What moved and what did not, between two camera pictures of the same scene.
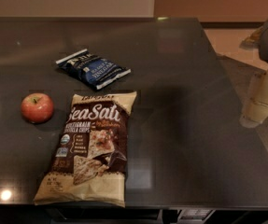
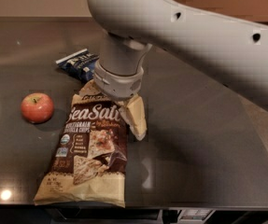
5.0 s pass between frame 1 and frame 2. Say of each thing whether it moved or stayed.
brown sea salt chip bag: stayed
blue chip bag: stayed
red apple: stayed
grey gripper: moved
